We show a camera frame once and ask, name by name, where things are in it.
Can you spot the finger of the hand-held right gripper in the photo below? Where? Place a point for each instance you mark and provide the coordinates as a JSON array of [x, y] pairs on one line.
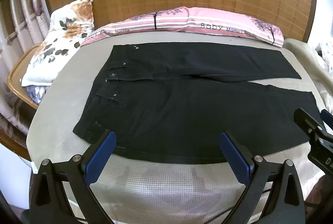
[[327, 119], [307, 122]]

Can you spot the pink striped pillow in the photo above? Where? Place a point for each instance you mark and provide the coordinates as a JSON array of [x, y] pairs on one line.
[[203, 22]]

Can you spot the floral pillow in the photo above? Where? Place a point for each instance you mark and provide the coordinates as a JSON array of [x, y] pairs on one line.
[[65, 31]]

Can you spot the grey patterned cloth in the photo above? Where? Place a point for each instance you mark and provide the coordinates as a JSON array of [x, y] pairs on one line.
[[35, 93]]

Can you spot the black pants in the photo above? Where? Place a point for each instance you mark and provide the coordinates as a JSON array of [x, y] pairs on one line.
[[182, 114]]

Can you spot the grey woven bed mat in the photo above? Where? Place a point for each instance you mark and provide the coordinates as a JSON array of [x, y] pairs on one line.
[[65, 99]]

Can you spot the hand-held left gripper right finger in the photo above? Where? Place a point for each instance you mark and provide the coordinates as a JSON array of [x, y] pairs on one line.
[[234, 159]]

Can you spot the striped curtain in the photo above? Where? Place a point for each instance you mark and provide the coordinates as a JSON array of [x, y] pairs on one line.
[[15, 18]]

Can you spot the beige blanket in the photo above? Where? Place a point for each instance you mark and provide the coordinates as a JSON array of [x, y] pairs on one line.
[[307, 54]]

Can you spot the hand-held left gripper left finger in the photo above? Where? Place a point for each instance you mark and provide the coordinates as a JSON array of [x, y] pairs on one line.
[[100, 159]]

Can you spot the wooden bed frame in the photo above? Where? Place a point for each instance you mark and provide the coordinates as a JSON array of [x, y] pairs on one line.
[[13, 142]]

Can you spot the rattan chair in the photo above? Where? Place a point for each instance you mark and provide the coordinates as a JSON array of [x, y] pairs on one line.
[[18, 75]]

